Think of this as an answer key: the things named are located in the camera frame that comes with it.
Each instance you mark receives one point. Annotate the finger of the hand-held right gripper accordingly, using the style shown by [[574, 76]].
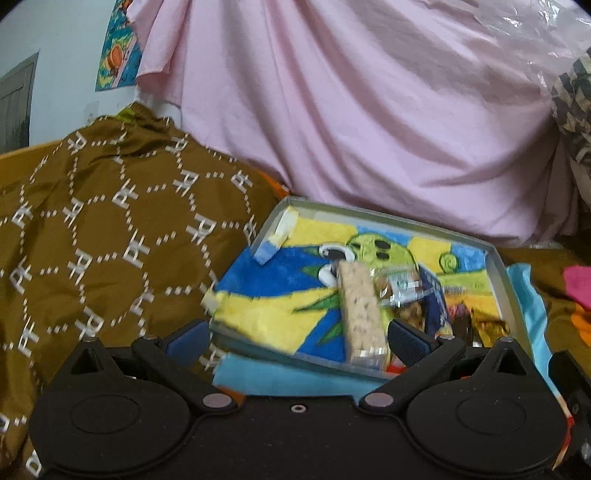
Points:
[[572, 383]]

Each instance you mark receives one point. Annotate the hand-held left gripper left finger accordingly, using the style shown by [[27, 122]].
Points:
[[187, 341]]

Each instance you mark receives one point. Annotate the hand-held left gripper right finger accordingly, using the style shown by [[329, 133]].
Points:
[[408, 344]]

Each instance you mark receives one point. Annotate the blue and white snack packet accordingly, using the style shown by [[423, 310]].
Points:
[[436, 304]]

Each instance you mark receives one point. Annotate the clear nut bar packet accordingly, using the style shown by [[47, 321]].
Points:
[[401, 286]]

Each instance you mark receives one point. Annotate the rice cracker bar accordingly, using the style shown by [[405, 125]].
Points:
[[360, 309]]

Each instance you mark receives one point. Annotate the gold snack packet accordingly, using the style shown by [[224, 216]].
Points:
[[489, 328]]

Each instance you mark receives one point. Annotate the grey shallow box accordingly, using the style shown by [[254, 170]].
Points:
[[508, 295]]

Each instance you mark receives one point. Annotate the cartoon printed towel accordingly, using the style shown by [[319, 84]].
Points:
[[268, 295]]

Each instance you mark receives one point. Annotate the brown patterned cloth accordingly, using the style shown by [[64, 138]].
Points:
[[115, 207]]

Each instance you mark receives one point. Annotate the pink cloth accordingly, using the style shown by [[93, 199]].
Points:
[[346, 115]]

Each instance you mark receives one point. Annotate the plastic bag with checked cloth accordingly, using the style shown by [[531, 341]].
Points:
[[572, 101]]

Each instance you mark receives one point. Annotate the grey door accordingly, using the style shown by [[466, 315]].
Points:
[[16, 106]]

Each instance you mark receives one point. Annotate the wall poster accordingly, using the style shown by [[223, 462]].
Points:
[[115, 60]]

